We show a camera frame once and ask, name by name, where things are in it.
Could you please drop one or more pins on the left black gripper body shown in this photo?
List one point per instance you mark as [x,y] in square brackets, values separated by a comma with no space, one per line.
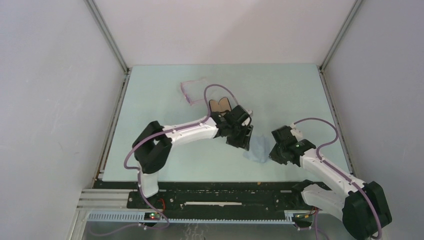
[236,129]

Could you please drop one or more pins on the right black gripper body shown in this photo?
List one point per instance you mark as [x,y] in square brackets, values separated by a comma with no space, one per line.
[277,154]

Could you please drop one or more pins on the black glasses case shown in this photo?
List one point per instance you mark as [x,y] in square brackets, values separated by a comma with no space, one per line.
[221,106]

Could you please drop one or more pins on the blue cleaning cloth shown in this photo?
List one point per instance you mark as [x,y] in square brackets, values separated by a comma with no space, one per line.
[259,149]

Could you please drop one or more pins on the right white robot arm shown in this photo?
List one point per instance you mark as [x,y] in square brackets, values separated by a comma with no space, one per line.
[361,206]

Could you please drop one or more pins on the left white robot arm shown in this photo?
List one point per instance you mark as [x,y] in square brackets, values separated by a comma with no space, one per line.
[152,147]

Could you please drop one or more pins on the pink transparent sunglasses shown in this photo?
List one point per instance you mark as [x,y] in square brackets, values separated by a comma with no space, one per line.
[193,90]

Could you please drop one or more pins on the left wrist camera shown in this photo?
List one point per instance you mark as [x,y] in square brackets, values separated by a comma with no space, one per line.
[248,120]

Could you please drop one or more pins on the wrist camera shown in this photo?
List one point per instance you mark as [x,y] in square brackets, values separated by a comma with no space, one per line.
[248,120]
[296,132]

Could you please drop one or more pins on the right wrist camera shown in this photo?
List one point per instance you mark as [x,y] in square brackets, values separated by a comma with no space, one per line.
[296,132]

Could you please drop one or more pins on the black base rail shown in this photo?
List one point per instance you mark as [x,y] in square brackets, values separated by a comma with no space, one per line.
[222,201]

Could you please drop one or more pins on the aluminium frame extrusion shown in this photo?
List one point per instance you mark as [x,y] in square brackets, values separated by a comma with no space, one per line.
[96,201]

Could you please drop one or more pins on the right corner frame post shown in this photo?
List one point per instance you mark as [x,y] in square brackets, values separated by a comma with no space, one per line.
[341,33]

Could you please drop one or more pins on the corner frame post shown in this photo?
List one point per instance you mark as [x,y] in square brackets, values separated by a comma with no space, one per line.
[341,33]
[107,35]

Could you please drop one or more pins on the left corner frame post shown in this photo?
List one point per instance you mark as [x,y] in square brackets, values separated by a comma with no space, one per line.
[107,35]

